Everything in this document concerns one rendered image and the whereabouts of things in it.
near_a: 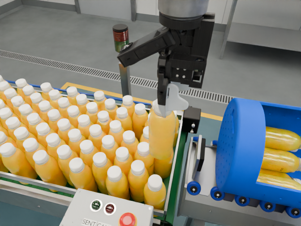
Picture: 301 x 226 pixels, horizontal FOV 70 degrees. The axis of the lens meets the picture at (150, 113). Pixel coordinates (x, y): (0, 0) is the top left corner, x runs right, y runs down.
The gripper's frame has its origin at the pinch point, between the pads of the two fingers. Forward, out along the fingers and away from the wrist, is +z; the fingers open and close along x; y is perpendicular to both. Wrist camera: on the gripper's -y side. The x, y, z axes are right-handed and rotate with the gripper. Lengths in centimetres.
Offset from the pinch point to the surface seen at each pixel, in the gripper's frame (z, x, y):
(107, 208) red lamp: 18.8, -17.8, -9.1
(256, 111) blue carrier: 6.6, 10.0, 22.8
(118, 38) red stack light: 7, 43, -27
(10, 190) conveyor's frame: 40, -13, -51
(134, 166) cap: 21.8, -4.0, -6.8
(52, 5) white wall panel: 120, 370, -298
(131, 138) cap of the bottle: 21.9, 5.6, -10.5
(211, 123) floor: 130, 123, 31
